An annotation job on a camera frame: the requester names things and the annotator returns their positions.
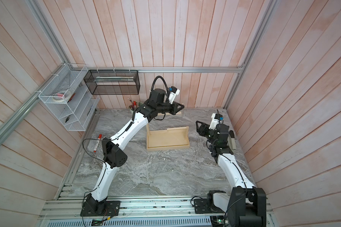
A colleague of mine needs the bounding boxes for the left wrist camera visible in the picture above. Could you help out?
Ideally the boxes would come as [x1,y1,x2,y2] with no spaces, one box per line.
[168,86,180,104]

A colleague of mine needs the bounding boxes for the wooden jewelry display stand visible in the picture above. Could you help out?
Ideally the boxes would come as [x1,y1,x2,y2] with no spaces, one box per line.
[146,124,190,152]

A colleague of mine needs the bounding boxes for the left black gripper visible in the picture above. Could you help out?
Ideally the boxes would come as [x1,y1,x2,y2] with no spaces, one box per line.
[157,100,185,115]

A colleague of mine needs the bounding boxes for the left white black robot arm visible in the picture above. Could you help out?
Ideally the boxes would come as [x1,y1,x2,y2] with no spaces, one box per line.
[80,76,184,217]

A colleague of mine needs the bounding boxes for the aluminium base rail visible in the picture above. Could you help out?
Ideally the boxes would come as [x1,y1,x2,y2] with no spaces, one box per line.
[36,195,273,227]

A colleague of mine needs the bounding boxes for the white wire wall shelf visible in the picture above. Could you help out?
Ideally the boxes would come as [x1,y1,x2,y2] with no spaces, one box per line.
[39,63,100,131]

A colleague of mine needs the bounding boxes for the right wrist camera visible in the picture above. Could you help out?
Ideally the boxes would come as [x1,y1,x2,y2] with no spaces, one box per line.
[209,110,224,130]

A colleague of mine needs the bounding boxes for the black mesh wall basket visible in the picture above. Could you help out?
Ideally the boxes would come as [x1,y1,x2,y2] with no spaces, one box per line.
[84,70,140,95]

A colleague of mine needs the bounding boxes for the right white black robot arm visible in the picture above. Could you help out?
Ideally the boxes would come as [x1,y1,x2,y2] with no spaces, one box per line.
[196,119,267,227]

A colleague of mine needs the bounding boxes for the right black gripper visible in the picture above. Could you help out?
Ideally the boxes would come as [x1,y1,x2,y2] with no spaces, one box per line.
[197,120,218,148]

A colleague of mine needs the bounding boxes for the tape roll on shelf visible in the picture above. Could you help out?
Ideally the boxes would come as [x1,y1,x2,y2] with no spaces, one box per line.
[52,91,72,103]

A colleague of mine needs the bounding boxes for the pencils in cup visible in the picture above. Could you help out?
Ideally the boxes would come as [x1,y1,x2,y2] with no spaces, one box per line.
[128,98,137,109]

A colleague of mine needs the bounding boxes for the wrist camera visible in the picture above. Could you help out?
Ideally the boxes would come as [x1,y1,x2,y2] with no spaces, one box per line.
[168,86,180,104]
[209,110,224,130]

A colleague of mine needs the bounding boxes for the red marker pen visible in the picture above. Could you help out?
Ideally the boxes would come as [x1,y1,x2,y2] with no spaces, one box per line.
[93,134,102,153]

